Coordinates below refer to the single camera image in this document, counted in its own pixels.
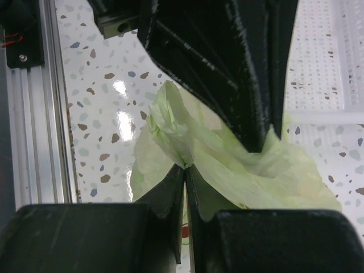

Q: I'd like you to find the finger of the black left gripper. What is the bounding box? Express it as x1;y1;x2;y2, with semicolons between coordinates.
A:
234;1;298;141
138;1;266;152

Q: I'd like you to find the white plastic mesh basket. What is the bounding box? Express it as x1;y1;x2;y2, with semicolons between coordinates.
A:
285;0;363;124

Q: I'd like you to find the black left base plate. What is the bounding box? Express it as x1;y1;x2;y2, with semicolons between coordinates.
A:
1;0;44;69

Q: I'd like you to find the light green avocado plastic bag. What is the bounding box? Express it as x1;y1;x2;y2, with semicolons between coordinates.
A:
130;81;342;211

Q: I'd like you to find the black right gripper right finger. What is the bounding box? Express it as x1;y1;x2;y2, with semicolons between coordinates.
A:
185;166;242;272

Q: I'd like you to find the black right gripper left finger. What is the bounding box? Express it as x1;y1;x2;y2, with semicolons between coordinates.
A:
137;165;184;264

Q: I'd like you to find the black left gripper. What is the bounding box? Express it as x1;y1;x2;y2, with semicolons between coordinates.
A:
88;0;141;39

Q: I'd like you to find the aluminium rail frame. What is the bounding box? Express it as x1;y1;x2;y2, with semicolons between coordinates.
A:
5;1;80;208

